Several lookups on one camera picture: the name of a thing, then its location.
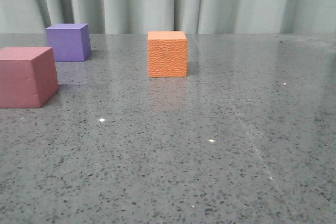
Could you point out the purple foam cube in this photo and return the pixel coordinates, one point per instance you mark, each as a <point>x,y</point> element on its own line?
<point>70,42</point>

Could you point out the grey-green pleated curtain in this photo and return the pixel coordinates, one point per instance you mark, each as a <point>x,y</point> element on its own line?
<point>190,16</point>

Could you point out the red foam cube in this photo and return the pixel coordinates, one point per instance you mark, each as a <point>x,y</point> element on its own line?
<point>28,77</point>

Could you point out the orange foam cube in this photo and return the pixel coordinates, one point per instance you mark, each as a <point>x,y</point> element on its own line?
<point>167,54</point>

